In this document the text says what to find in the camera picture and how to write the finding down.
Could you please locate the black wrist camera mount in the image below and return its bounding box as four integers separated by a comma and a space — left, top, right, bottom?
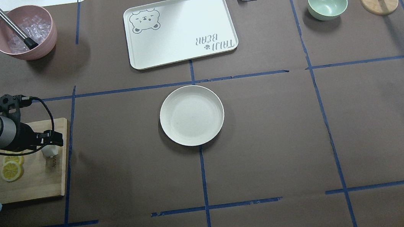
0, 94, 33, 115

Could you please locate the mint green bowl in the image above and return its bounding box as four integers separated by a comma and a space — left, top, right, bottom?
307, 0, 348, 21

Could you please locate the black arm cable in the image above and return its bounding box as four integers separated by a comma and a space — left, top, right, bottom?
0, 94, 58, 159

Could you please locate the lemon slice bottom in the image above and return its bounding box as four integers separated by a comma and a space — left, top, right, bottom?
1, 160, 24, 182

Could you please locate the pink bowl with ice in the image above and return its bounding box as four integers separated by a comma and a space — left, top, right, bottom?
0, 5, 58, 61

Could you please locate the white bear tray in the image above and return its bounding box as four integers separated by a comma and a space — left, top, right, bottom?
123, 0, 239, 70

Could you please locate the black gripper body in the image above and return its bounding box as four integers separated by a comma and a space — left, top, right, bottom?
13, 121, 41, 152

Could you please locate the lemon slice middle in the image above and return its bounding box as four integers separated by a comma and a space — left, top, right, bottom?
2, 155, 24, 165

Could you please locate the cream round plate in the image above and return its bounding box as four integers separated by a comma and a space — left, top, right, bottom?
159, 85, 225, 146

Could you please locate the lemon slice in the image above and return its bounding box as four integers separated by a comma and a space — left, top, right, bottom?
2, 155, 24, 165
1, 160, 24, 182

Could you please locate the white steamed bun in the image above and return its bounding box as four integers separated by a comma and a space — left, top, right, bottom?
41, 145, 60, 158

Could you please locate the bamboo cutting board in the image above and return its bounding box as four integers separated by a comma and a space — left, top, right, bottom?
0, 118, 70, 204

